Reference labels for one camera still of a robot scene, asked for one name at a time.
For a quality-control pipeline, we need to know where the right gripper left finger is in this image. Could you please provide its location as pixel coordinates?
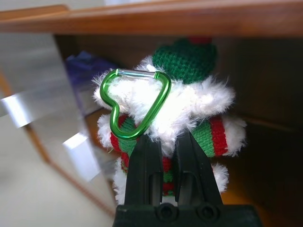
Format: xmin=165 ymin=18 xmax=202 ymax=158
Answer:
xmin=125 ymin=134 xmax=164 ymax=207

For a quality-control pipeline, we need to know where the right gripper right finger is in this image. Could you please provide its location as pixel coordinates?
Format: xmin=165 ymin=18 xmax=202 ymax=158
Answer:
xmin=174 ymin=131 xmax=223 ymax=206

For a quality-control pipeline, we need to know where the green heart carabiner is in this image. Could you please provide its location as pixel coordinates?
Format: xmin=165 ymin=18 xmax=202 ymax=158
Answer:
xmin=99 ymin=68 xmax=171 ymax=140

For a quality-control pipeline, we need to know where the white door handle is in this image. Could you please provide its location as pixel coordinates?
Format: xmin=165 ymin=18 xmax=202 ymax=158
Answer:
xmin=0 ymin=94 xmax=32 ymax=129
xmin=62 ymin=131 xmax=101 ymax=183

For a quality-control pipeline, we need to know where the white plush toy striped sweater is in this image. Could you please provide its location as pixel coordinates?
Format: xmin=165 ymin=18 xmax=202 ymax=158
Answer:
xmin=91 ymin=35 xmax=248 ymax=211

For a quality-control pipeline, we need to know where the ribbed translucent sliding door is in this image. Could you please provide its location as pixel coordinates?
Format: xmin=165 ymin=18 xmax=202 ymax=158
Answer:
xmin=0 ymin=33 xmax=48 ymax=123
xmin=14 ymin=33 xmax=114 ymax=213

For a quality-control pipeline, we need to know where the purple tissue pack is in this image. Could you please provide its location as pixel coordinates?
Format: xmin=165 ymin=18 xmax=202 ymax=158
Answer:
xmin=65 ymin=51 xmax=116 ymax=116

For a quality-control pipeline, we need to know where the wooden cabinet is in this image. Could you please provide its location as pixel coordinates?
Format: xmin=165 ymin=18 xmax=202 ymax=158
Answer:
xmin=0 ymin=3 xmax=303 ymax=227

